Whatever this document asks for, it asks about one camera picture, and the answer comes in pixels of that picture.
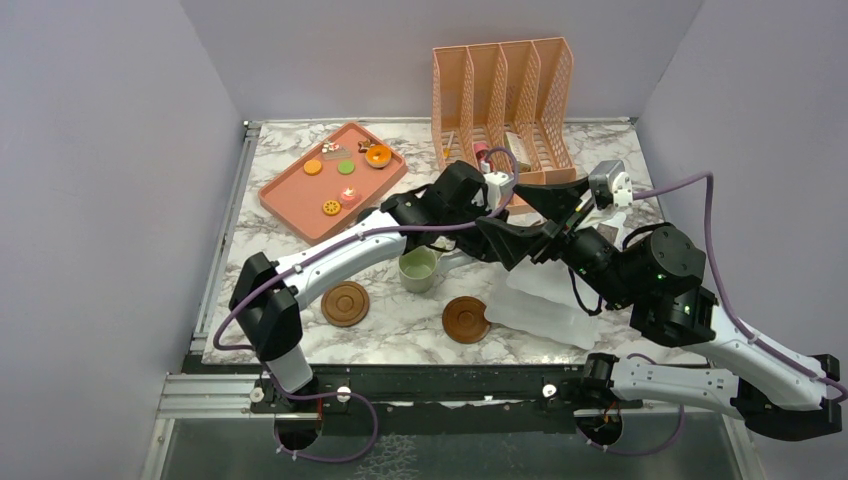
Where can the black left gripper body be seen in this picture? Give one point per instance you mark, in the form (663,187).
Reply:
(586,251)

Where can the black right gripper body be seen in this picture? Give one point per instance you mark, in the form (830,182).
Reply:
(472,241)

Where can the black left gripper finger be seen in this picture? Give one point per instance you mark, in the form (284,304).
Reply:
(554,202)
(513,243)

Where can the pink snowball cake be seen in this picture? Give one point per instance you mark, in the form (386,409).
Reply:
(349,198)

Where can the yellow flower cookie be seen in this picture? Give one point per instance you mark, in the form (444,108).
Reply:
(331,208)

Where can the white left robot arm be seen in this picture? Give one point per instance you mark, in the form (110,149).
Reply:
(270,295)

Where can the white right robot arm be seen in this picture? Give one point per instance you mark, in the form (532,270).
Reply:
(775,392)

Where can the light green ceramic mug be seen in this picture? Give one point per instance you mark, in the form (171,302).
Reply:
(417,270)

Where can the white tiered dessert stand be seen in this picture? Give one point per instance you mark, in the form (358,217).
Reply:
(548,300)

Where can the tan box in organizer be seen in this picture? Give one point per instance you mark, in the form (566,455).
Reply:
(515,144)

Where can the right brown wooden coaster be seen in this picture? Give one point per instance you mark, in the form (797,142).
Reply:
(464,320)

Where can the brown wooden coaster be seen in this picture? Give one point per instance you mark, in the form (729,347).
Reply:
(464,320)
(346,304)

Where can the pink bottle in organizer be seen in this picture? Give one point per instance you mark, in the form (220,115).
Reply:
(480,150)

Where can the orange glazed donut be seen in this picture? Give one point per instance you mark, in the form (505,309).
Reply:
(378,156)

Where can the pink mesh file organizer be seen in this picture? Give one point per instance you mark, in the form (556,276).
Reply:
(481,91)

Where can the left brown wooden coaster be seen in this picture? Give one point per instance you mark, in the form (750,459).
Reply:
(346,304)

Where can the brown star cookie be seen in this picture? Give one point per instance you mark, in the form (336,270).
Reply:
(364,145)

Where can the green macaron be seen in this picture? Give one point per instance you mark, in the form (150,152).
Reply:
(346,167)

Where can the pink dessert tray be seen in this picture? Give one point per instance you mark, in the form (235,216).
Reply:
(296,199)

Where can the orange round biscuit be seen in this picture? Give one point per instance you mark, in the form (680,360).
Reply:
(312,167)

